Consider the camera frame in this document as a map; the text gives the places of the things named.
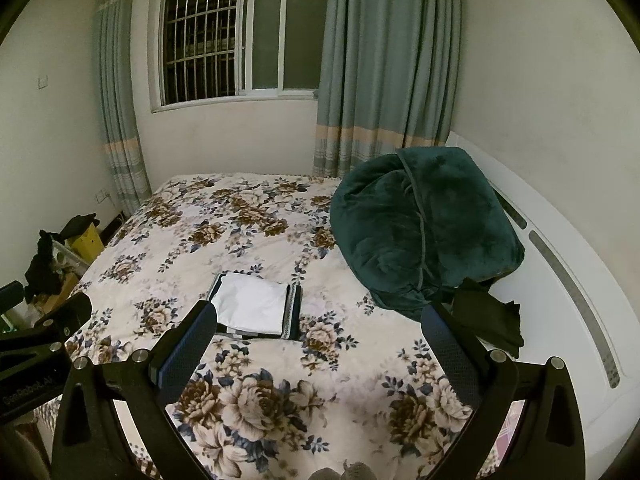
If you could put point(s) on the cardboard box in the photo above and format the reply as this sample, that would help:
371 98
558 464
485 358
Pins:
56 296

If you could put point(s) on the pink bed sheet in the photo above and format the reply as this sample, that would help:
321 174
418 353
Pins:
507 435

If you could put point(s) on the striped folded garment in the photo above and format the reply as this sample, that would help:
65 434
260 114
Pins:
294 310

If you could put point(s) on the white wall switch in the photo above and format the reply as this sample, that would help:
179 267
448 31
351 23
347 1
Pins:
43 80

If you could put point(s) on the white bed headboard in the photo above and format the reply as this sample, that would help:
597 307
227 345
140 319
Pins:
550 310

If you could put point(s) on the white wall socket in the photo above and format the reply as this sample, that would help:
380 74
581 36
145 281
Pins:
103 195

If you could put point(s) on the grey slipper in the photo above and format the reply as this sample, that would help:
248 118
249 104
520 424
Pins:
325 474
357 471

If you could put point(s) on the wide teal curtain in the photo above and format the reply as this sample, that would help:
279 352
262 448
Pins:
385 60

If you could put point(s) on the floral bed blanket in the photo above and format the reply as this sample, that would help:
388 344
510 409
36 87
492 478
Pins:
260 240

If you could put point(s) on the barred window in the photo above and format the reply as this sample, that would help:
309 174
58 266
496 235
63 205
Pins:
270 30

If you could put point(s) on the yellow box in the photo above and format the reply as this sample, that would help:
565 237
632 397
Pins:
87 245

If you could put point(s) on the dark green plush blanket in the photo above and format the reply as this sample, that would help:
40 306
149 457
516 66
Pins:
425 220

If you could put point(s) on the white t-shirt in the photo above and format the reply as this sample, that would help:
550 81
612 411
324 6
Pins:
250 302

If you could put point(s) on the large black cloth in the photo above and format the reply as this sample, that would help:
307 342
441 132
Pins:
42 265

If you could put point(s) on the black garment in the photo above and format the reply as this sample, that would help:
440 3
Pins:
485 315

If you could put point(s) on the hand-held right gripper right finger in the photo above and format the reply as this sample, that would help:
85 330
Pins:
452 355

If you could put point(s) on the narrow teal curtain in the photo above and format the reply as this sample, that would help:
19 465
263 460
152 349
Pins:
117 110

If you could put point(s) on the small black cloth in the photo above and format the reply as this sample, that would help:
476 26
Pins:
77 225

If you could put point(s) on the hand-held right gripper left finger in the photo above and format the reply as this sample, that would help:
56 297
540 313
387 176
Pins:
182 355

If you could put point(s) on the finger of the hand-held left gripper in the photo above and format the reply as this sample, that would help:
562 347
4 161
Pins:
67 315
10 297

